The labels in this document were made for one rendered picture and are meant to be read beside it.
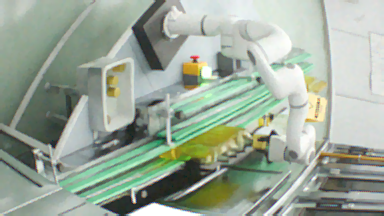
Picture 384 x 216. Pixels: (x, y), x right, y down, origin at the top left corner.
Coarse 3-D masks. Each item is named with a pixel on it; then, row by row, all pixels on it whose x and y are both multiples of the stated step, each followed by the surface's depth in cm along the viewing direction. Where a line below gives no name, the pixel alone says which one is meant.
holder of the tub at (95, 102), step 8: (96, 64) 171; (104, 64) 168; (96, 72) 165; (88, 80) 168; (96, 80) 166; (88, 88) 169; (96, 88) 167; (96, 96) 167; (88, 104) 171; (96, 104) 168; (96, 112) 169; (96, 120) 170; (96, 128) 171; (104, 128) 169; (96, 136) 175; (112, 136) 182; (120, 136) 182; (104, 144) 173
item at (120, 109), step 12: (132, 60) 176; (120, 72) 179; (132, 72) 177; (120, 84) 181; (132, 84) 178; (120, 96) 182; (132, 96) 179; (108, 108) 179; (120, 108) 183; (132, 108) 180; (120, 120) 179; (132, 120) 181
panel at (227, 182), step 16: (208, 176) 195; (224, 176) 195; (240, 176) 194; (256, 176) 191; (272, 176) 189; (288, 176) 189; (176, 192) 179; (192, 192) 181; (208, 192) 180; (224, 192) 179; (240, 192) 178; (256, 192) 175; (272, 192) 175; (176, 208) 164; (192, 208) 164; (208, 208) 165; (224, 208) 164; (240, 208) 162; (256, 208) 165
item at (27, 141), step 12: (96, 0) 237; (84, 12) 231; (72, 24) 228; (60, 48) 219; (48, 60) 213; (36, 84) 206; (24, 96) 202; (24, 108) 198; (12, 120) 193; (12, 132) 186; (24, 144) 179; (36, 144) 171; (48, 156) 166
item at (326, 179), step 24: (336, 144) 222; (192, 168) 215; (288, 168) 203; (312, 168) 196; (336, 168) 190; (360, 168) 183; (168, 192) 189; (288, 192) 172; (312, 192) 170; (336, 192) 167; (360, 192) 161
